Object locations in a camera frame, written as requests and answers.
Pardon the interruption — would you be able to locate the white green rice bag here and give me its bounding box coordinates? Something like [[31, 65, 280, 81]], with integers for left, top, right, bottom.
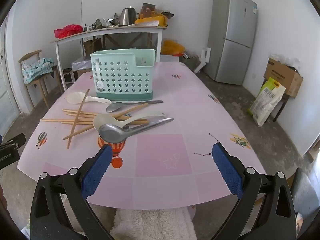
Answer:
[[249, 77, 286, 127]]

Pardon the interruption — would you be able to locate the yellow case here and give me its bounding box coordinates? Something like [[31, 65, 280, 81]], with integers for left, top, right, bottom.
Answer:
[[135, 15, 167, 27]]

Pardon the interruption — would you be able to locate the white-legged wooden desk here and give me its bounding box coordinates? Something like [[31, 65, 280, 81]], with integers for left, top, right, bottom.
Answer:
[[50, 26, 167, 92]]

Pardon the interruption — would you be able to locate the brown paper bag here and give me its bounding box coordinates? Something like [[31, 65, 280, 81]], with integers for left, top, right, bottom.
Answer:
[[83, 38, 103, 57]]

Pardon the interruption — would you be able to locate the light blue patterned blanket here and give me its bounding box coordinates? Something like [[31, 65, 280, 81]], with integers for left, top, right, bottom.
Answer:
[[22, 58, 55, 85]]

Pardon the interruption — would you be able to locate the large metal spoon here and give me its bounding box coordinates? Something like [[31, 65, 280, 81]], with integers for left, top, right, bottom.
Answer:
[[98, 117, 174, 144]]

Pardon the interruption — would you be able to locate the large cardboard box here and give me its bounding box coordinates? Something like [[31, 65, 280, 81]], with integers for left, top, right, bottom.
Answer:
[[264, 57, 304, 98]]

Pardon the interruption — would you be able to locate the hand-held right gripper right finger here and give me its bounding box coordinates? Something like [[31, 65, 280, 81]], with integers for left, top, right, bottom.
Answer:
[[211, 142, 298, 240]]

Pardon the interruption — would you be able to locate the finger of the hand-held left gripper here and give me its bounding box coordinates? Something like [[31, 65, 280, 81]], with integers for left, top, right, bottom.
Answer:
[[0, 133, 27, 150]]

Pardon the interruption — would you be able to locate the white door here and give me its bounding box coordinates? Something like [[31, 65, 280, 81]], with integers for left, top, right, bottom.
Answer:
[[0, 27, 20, 130]]

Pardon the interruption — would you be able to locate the red plastic bag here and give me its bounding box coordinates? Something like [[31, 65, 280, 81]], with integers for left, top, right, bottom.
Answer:
[[54, 24, 83, 39]]

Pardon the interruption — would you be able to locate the pink patterned tablecloth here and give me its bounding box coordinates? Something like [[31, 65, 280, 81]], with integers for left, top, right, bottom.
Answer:
[[17, 61, 267, 210]]

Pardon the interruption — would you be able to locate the grey refrigerator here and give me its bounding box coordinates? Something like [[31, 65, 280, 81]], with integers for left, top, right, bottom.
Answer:
[[205, 0, 258, 85]]

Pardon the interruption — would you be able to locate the orange plastic bag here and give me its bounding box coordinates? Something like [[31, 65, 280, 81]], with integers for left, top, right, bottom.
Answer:
[[162, 39, 185, 57]]

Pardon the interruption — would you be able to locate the small metal spoon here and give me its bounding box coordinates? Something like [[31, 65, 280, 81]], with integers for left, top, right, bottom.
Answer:
[[106, 100, 164, 113]]

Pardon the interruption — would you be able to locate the pile of wooden chopsticks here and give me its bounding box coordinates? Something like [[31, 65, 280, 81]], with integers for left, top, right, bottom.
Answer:
[[40, 89, 150, 149]]

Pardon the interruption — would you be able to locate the white fluffy cushion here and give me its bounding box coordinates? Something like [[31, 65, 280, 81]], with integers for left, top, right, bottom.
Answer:
[[111, 207, 198, 240]]

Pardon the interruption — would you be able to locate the steel electric kettle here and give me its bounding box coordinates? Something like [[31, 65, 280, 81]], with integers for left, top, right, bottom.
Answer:
[[119, 7, 137, 27]]

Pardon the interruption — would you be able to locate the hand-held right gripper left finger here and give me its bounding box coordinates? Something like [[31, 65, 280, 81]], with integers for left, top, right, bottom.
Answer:
[[29, 144, 115, 240]]

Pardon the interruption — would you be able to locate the white plastic device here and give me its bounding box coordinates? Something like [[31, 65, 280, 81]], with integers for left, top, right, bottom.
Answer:
[[194, 47, 211, 73]]

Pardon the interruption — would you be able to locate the dark green bag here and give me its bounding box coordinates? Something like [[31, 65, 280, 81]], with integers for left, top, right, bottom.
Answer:
[[180, 55, 202, 70]]

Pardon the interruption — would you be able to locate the white plastic spoon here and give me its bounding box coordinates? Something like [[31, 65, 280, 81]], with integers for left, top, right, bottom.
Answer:
[[93, 111, 166, 133], [66, 92, 112, 105]]

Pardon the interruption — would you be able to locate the teal star-holed utensil holder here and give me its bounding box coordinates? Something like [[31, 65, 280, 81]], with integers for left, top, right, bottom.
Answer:
[[90, 49, 156, 102]]

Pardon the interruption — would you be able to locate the wooden chair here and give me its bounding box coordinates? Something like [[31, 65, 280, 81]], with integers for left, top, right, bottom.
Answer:
[[19, 49, 63, 109]]

